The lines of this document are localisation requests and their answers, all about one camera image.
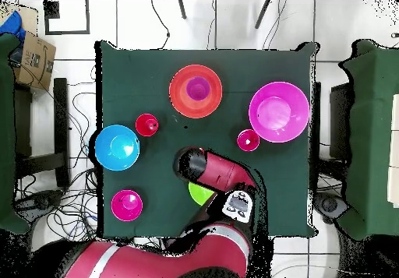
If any green bowl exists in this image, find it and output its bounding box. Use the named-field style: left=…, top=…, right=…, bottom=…
left=188, top=181, right=216, bottom=207

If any orange bowl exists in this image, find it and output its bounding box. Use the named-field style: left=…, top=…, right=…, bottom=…
left=168, top=64, right=224, bottom=119

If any purple cup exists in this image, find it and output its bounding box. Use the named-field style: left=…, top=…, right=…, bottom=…
left=185, top=76, right=212, bottom=102

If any red cup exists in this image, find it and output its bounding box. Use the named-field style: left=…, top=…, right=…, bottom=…
left=236, top=128, right=261, bottom=153
left=134, top=113, right=160, bottom=138

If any large blue bowl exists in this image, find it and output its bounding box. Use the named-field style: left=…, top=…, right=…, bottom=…
left=94, top=124, right=141, bottom=172

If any large pink bowl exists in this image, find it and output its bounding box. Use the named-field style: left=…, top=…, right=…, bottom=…
left=248, top=81, right=311, bottom=144

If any dark green tablecloth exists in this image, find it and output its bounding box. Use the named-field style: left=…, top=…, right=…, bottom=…
left=94, top=40, right=319, bottom=239

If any small red bowl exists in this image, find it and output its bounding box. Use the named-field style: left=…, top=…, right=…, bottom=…
left=111, top=189, right=144, bottom=223

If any black metal stand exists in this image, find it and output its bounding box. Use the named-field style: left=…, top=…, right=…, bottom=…
left=311, top=81, right=353, bottom=167
left=13, top=77, right=71, bottom=188

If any green cloth covered table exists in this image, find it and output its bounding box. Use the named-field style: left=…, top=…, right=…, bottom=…
left=0, top=32, right=32, bottom=235
left=339, top=39, right=399, bottom=241

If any printed cardboard box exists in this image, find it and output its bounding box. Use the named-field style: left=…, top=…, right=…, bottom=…
left=13, top=30, right=58, bottom=91

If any white box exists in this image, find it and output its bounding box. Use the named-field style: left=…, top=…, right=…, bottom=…
left=387, top=93, right=399, bottom=209

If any plain cardboard box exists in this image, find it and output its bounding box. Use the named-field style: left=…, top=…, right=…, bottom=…
left=0, top=4, right=40, bottom=37

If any blue bag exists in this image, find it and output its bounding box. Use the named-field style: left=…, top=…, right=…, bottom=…
left=0, top=10, right=26, bottom=47

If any black floor cable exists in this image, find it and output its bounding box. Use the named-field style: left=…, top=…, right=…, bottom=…
left=150, top=0, right=171, bottom=50

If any tangle of floor cables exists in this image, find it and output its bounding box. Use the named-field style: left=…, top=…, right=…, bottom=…
left=18, top=65, right=166, bottom=251

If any black pedestal foot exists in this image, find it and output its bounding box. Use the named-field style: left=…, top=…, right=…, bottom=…
left=15, top=189, right=65, bottom=220
left=312, top=190, right=350, bottom=224

